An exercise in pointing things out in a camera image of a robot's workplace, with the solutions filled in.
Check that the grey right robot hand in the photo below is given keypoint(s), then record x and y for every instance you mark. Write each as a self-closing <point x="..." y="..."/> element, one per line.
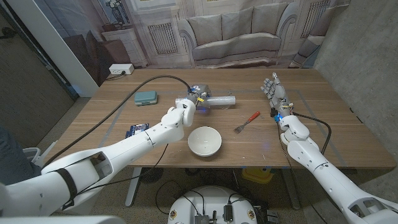
<point x="279" y="95"/>

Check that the small teal plastic box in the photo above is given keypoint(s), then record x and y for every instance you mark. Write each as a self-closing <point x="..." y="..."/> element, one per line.
<point x="145" y="98"/>

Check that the blue and white packet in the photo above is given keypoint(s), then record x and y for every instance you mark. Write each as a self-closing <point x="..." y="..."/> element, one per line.
<point x="136" y="129"/>

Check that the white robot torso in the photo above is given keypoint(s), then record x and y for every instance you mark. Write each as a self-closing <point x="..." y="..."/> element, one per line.
<point x="211" y="202"/>

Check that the white power strip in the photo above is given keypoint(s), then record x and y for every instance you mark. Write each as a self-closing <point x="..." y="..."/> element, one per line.
<point x="120" y="68"/>

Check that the white table leg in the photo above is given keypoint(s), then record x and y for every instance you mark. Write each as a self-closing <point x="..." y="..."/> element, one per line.
<point x="133" y="186"/>
<point x="291" y="189"/>

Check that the white chair base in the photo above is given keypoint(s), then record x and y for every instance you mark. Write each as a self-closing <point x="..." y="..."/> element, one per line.
<point x="32" y="153"/>

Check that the yellow object under table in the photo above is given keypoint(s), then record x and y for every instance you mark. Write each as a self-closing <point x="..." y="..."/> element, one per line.
<point x="257" y="175"/>

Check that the person's leg in dark trousers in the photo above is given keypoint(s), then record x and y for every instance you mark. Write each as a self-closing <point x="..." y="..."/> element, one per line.
<point x="12" y="158"/>

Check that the white ceramic bowl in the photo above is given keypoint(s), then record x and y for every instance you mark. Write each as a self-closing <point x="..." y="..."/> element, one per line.
<point x="204" y="140"/>

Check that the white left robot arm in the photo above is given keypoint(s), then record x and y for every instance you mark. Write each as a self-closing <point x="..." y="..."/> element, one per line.
<point x="133" y="146"/>

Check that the clear plastic wrap roll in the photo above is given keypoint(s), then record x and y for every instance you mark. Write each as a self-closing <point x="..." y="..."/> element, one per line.
<point x="222" y="101"/>

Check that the printed living room backdrop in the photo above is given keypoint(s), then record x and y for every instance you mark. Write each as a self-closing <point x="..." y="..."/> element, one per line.
<point x="233" y="31"/>

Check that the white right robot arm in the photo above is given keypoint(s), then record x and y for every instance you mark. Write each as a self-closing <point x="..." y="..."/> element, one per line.
<point x="326" y="174"/>

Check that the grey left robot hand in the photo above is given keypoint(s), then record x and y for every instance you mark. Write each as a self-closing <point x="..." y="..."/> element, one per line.
<point x="200" y="93"/>

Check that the white door frame post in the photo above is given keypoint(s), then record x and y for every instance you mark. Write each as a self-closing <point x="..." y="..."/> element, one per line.
<point x="62" y="56"/>

